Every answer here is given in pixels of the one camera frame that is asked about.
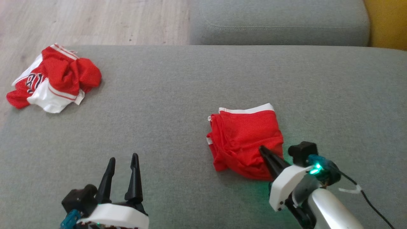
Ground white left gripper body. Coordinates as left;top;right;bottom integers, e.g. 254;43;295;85
76;203;150;229

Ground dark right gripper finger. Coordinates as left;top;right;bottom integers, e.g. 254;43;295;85
259;146;290;178

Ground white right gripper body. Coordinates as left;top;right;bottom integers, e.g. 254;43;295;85
269;165;315;212

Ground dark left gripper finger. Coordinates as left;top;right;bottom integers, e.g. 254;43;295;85
96;157;115;204
125;153;143;204

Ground red shorts with white trim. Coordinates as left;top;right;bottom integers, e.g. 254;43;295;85
206;103;284;181

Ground large grey sofa seat cushion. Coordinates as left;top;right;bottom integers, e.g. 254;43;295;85
0;45;407;229

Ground red white lettered jersey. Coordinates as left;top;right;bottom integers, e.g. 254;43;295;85
6;44;102;114

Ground small grey sofa cushion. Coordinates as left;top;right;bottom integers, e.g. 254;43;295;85
190;0;370;47

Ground thin black cable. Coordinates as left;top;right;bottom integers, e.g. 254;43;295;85
338;171;396;229

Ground white cable tie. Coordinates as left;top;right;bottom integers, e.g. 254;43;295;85
338;184;363;195

